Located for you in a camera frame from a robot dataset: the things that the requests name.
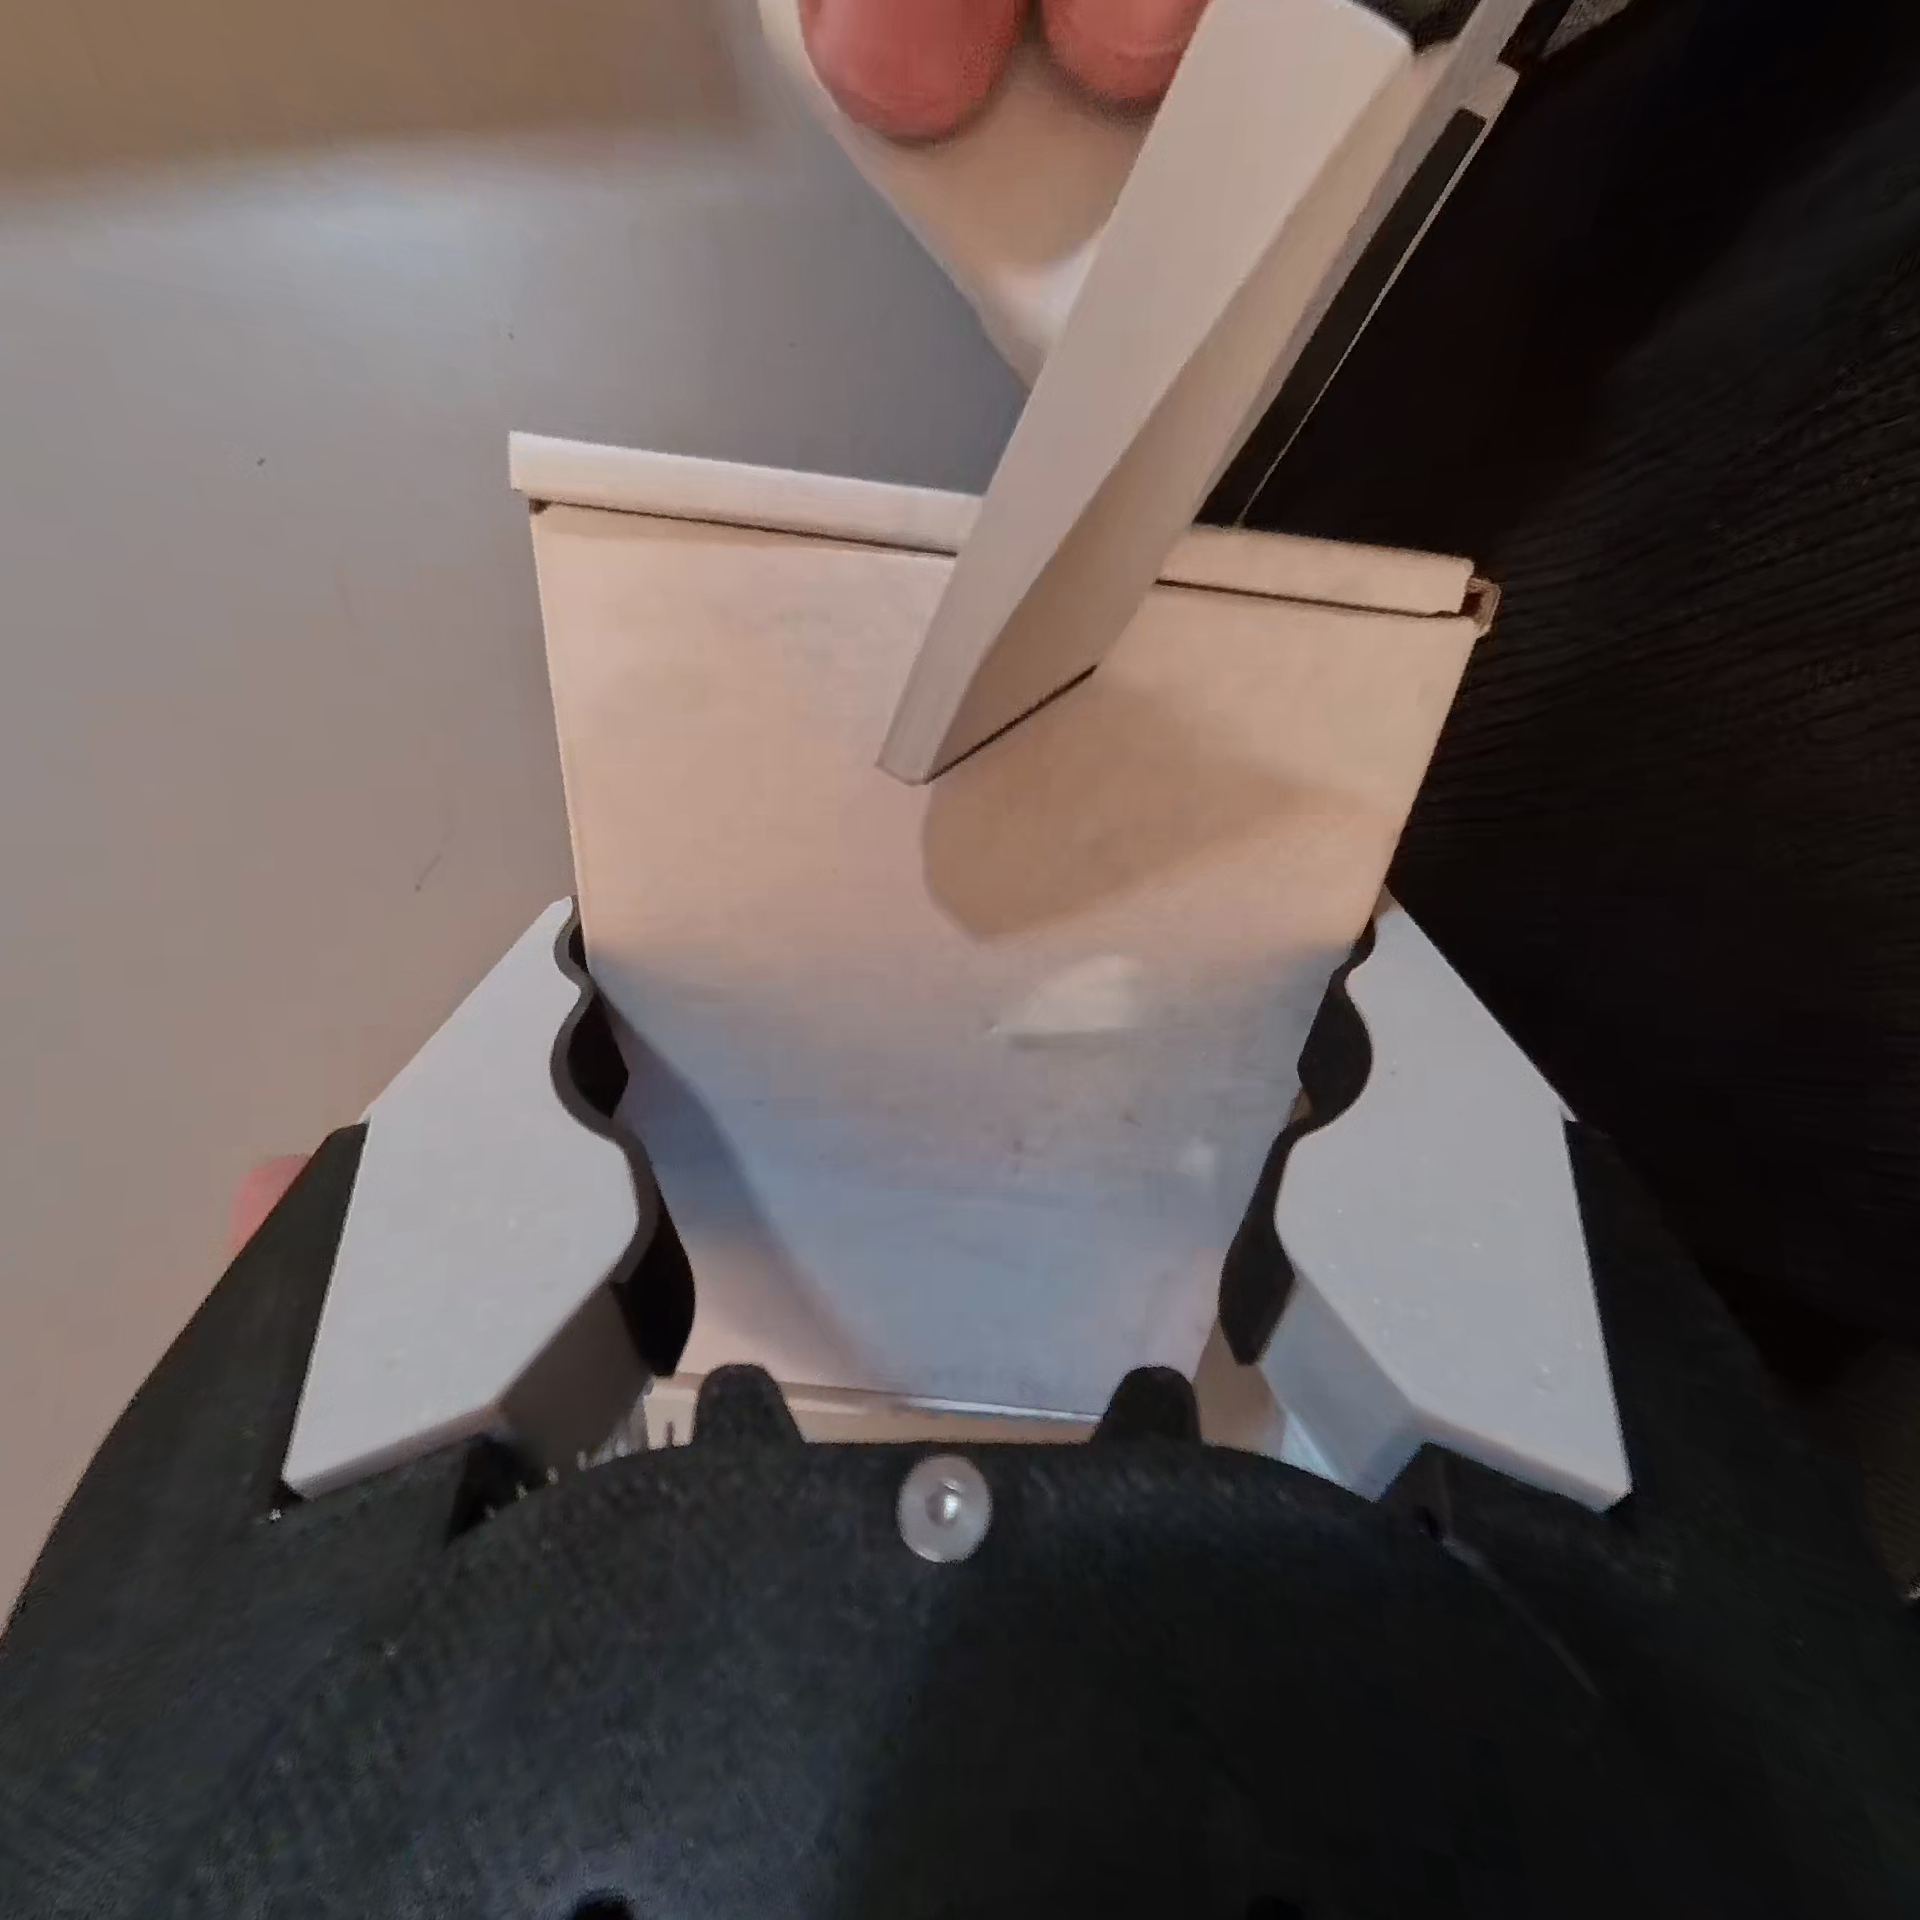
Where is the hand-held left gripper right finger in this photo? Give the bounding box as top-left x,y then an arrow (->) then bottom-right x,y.
1218,901 -> 1633,1512

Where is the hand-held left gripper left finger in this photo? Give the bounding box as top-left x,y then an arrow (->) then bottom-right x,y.
281,895 -> 695,1502

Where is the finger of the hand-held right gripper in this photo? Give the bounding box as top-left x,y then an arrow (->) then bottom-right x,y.
877,0 -> 1419,785
1191,0 -> 1536,529

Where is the white cardboard mailer box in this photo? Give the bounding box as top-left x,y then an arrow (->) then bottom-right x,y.
509,432 -> 1502,1448

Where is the person's right hand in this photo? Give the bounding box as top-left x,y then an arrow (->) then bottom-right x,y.
794,0 -> 1203,144

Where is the person's left hand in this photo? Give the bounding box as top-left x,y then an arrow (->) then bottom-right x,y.
229,1153 -> 312,1259

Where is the person's dark clothing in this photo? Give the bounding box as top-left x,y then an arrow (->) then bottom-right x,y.
1246,0 -> 1920,1593

